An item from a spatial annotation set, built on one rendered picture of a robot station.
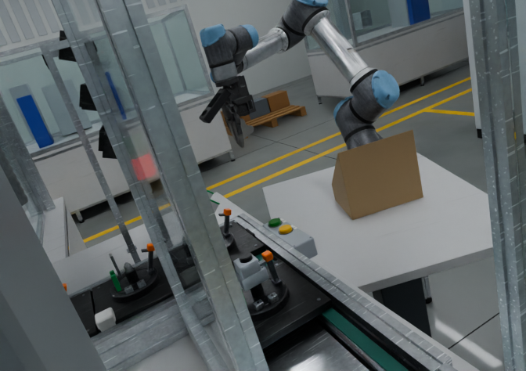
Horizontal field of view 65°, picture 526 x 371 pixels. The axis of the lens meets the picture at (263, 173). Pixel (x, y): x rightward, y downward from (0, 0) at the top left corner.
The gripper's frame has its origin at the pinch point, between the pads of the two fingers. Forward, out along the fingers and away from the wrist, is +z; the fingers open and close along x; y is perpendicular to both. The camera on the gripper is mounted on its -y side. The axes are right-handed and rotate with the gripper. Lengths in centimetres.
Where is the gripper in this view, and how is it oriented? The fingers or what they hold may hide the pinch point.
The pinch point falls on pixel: (239, 144)
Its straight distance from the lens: 129.6
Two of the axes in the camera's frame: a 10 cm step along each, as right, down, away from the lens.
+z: 2.7, 9.1, 3.3
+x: -4.4, -1.9, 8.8
